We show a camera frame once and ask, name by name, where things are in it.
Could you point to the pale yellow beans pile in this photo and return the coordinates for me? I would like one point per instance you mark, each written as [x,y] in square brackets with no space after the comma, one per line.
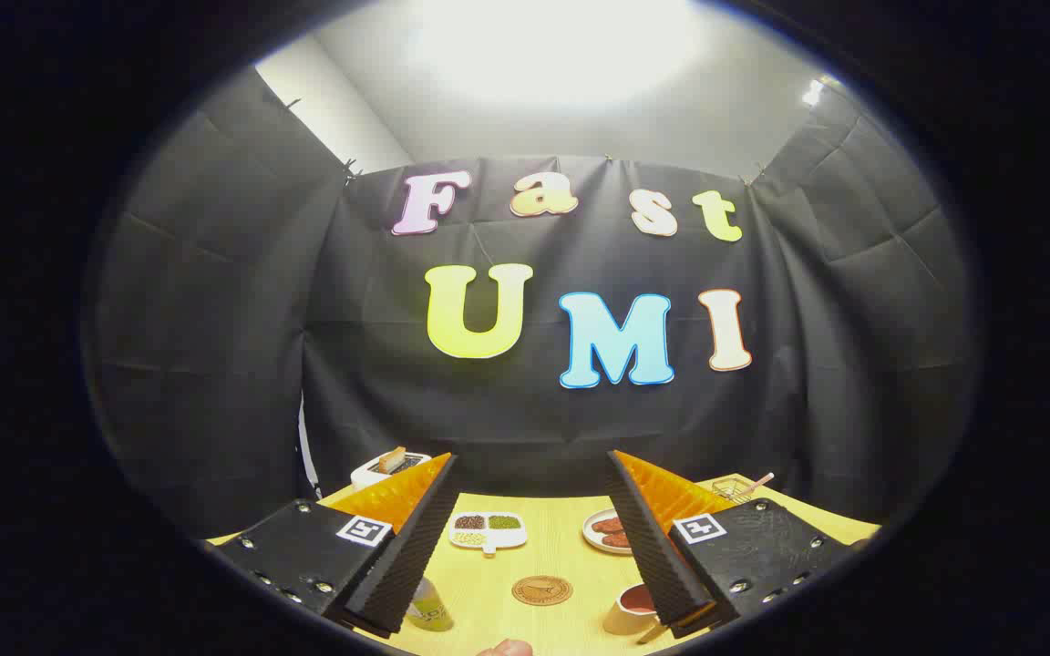
[469,538]

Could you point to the white divided dish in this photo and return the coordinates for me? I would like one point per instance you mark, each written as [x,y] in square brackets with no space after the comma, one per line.
[488,538]

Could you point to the wooden table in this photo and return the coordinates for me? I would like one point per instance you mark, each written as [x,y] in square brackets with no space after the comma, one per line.
[488,583]

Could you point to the silver green juice bottle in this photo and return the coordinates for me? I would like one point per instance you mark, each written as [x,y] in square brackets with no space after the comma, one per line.
[429,609]

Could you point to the round cork coaster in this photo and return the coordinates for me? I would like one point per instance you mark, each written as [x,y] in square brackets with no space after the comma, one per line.
[542,590]

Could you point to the bread slice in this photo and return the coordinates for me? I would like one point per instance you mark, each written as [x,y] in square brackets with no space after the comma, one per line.
[391,460]

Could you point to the black backdrop cloth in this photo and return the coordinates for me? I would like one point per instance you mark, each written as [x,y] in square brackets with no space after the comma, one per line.
[379,383]

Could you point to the green beans pile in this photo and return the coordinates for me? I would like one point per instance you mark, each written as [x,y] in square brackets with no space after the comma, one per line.
[505,522]

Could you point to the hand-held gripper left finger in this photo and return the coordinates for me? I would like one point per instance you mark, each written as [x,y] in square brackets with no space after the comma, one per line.
[411,556]

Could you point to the white round plate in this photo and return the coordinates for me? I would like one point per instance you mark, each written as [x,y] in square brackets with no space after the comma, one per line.
[591,538]

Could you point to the pink straw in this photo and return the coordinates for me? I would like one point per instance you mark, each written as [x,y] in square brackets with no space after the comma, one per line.
[760,481]

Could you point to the red meat piece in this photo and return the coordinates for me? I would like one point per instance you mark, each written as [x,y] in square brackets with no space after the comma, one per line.
[609,526]
[618,541]

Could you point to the dark red beans pile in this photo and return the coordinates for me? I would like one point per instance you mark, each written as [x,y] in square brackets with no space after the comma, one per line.
[469,523]

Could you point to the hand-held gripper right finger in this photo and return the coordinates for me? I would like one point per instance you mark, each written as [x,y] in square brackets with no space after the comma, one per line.
[657,556]

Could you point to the white toaster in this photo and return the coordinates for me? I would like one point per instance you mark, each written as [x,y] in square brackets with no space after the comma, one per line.
[368,474]

